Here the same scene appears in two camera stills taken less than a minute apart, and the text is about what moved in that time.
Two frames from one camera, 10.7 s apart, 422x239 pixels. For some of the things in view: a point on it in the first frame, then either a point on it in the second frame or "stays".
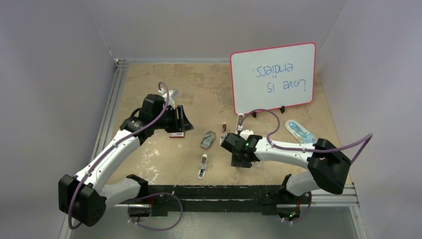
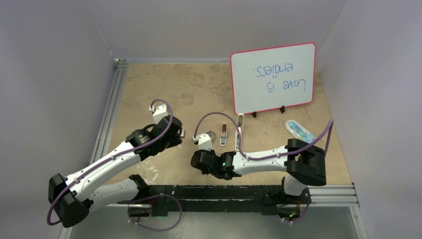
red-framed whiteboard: (269, 78) stays
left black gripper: (183, 124) to (175, 141)
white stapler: (240, 117) stays
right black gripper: (237, 163) to (211, 152)
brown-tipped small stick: (224, 133) stays
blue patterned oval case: (301, 134) stays
